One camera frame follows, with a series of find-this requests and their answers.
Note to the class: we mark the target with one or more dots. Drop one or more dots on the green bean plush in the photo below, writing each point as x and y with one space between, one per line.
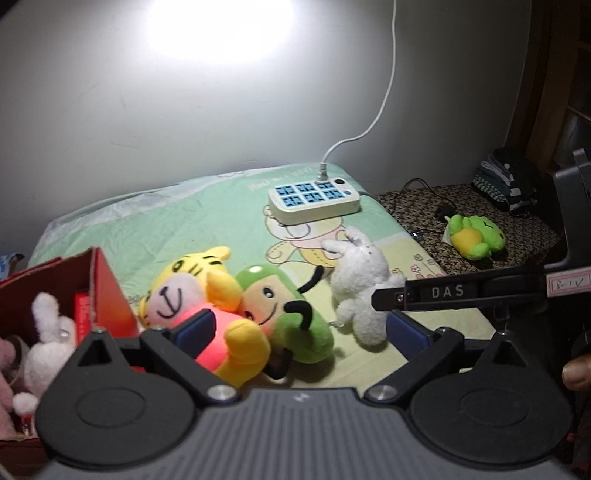
296 330

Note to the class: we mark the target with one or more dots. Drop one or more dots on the pink teddy bear plush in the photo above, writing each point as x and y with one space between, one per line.
7 357

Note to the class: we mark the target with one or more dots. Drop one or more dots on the red cardboard box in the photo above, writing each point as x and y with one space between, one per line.
88 293

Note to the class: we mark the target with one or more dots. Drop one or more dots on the white rabbit plush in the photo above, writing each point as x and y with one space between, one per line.
45 359

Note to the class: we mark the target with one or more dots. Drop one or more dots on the person's hand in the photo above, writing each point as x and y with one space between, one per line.
576 374

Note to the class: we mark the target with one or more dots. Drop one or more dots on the white fluffy plush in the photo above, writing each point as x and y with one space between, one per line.
361 270

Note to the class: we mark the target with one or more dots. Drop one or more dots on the yellow tiger plush pink shirt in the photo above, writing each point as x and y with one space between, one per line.
239 349

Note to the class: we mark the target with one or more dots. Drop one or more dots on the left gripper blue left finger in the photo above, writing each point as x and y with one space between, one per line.
171 353

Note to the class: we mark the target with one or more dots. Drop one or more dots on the light green bed sheet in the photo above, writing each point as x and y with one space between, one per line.
140 234

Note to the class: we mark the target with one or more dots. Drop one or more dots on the small green frog plush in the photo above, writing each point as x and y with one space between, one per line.
475 237

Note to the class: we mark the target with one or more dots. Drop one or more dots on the white blue power strip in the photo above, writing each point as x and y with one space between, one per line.
310 201

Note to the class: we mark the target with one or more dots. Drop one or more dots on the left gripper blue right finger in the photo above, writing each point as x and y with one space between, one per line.
429 354

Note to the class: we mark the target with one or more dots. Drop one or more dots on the patterned brown cloth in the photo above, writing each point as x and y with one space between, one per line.
424 213

